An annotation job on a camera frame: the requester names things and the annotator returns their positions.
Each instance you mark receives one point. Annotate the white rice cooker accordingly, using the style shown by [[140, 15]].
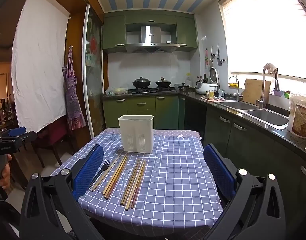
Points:
[[211, 86]]

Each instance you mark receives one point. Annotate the small steel pot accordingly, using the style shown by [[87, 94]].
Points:
[[183, 87]]

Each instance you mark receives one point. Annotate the wooden chopstick four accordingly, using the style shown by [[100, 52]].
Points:
[[130, 183]]

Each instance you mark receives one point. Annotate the printed paper bag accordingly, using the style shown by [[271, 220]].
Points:
[[297, 115]]

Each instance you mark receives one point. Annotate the wooden chopstick one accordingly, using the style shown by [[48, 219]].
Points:
[[103, 174]]

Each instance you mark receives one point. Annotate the gas stove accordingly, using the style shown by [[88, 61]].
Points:
[[161, 90]]

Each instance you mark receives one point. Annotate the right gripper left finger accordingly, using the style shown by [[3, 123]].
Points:
[[50, 209]]

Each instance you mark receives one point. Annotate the steel kitchen faucet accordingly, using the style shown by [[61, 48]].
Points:
[[268, 68]]

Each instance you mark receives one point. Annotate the black wok right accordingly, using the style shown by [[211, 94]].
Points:
[[162, 82]]

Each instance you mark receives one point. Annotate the steel range hood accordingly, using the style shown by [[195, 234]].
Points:
[[151, 39]]

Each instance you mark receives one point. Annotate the blue checkered tablecloth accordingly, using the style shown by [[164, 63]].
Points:
[[177, 190]]

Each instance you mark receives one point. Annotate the white hanging sheet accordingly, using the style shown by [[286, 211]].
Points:
[[37, 60]]

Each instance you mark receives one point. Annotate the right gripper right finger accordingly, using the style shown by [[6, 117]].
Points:
[[253, 206]]

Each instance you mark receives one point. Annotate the green upper cabinets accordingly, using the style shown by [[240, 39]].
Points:
[[115, 24]]

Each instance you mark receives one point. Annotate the glass sliding door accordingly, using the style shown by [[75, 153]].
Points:
[[92, 74]]

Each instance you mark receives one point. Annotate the wooden chopstick three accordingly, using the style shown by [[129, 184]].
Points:
[[116, 178]]

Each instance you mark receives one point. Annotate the wooden cutting board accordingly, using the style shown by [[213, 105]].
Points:
[[252, 91]]

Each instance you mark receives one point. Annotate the wooden chopstick seven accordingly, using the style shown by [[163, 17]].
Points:
[[138, 189]]

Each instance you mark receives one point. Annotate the white plastic utensil holder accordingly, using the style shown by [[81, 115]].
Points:
[[136, 133]]

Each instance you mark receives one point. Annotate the green cabinets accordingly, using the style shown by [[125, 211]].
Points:
[[168, 109], [115, 24]]

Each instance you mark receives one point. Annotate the black wok left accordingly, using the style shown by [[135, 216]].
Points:
[[141, 83]]

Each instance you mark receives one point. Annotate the steel double sink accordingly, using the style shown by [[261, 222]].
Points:
[[266, 116]]

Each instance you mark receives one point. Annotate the clear plastic spoon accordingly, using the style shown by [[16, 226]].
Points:
[[124, 181]]

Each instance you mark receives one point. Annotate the small steel faucet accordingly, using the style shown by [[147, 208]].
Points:
[[235, 85]]

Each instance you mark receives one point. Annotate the wooden chopstick five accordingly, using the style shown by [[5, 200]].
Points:
[[133, 183]]

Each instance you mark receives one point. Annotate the black wok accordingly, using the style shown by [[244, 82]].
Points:
[[141, 83], [162, 82]]

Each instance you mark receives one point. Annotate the red wooden chair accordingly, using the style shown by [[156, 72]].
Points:
[[51, 136]]

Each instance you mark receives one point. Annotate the purple apron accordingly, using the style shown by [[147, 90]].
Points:
[[75, 116]]

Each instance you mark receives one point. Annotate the green lower cabinets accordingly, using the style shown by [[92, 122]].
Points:
[[168, 109]]

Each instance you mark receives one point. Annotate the person left hand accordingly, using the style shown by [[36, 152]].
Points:
[[6, 174]]

